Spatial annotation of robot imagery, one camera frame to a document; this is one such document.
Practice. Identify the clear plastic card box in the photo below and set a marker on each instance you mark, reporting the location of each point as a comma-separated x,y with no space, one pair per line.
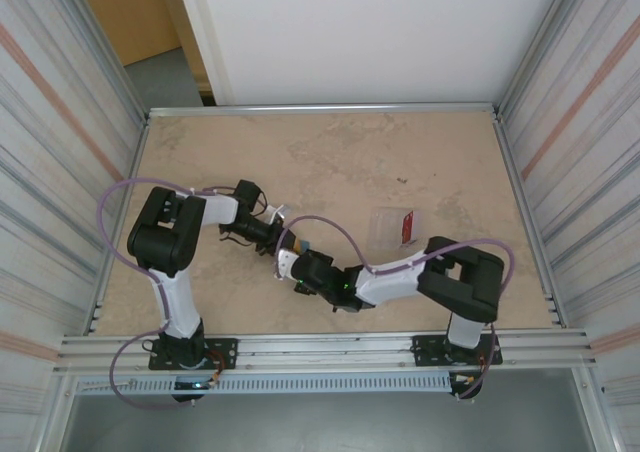
382,227

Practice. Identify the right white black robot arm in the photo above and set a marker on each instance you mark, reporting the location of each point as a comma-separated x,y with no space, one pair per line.
390,282

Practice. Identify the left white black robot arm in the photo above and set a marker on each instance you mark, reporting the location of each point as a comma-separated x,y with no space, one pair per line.
170,297

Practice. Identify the red credit card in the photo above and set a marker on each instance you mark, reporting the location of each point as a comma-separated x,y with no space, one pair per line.
407,224

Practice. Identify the brown wooden door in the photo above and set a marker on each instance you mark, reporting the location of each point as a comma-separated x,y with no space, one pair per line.
135,17

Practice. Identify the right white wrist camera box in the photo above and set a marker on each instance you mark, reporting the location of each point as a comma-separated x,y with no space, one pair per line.
285,264

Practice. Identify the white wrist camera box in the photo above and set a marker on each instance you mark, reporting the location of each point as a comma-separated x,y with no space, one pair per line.
276,213
285,264

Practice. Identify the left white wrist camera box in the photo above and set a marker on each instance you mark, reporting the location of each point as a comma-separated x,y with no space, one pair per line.
276,213

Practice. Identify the long aluminium mounting rail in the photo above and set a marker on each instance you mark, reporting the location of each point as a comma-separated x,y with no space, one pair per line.
325,349

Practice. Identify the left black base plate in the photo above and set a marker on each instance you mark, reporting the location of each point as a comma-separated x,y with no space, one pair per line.
225,352

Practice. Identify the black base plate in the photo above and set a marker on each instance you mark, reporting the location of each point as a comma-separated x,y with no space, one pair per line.
425,352
225,352

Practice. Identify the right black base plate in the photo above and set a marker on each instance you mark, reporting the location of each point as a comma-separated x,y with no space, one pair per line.
425,352

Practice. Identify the aluminium table side rail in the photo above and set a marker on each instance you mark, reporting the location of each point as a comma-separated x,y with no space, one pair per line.
507,147
131,177

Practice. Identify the aluminium table edge rail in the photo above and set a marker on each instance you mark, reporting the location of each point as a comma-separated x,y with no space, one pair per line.
325,108

